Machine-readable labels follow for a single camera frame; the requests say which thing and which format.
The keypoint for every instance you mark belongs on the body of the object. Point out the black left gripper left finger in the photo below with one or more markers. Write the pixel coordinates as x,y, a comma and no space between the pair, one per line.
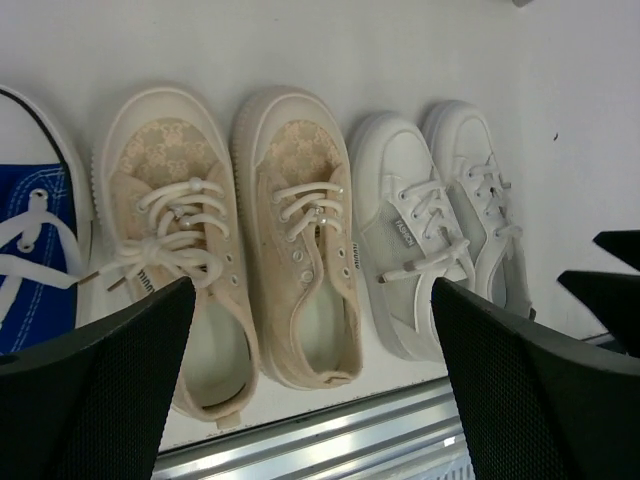
93,403

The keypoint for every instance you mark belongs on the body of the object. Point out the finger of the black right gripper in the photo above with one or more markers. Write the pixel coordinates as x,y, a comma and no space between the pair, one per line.
613,298
624,245

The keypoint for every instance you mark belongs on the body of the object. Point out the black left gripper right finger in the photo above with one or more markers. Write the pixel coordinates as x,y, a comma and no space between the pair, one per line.
535,403

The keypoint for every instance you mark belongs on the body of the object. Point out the blue canvas sneaker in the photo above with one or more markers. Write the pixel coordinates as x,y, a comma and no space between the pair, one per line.
46,226

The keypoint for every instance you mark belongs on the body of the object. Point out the small white fashion sneaker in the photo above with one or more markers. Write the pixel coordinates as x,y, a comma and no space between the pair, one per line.
407,233
461,146

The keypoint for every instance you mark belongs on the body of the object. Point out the beige canvas sneaker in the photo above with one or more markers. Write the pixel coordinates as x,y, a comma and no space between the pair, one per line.
293,184
163,187

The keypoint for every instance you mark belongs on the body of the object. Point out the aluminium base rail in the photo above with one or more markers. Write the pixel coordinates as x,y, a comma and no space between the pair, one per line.
409,433

